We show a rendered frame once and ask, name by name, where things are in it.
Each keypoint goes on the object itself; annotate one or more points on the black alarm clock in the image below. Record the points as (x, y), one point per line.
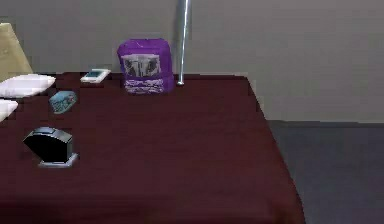
(50, 146)

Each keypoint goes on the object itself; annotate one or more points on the dark red bed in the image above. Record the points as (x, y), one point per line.
(173, 150)

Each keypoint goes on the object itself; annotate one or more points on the purple box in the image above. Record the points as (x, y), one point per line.
(145, 65)

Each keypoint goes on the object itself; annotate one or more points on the silver metal pole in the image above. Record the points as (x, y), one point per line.
(182, 40)

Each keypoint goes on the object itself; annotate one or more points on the white phone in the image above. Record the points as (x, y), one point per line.
(95, 75)

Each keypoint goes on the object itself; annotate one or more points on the light blue small box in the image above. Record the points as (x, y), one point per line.
(62, 101)

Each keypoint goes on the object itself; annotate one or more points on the white pillow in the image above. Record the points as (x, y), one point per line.
(5, 108)
(25, 85)

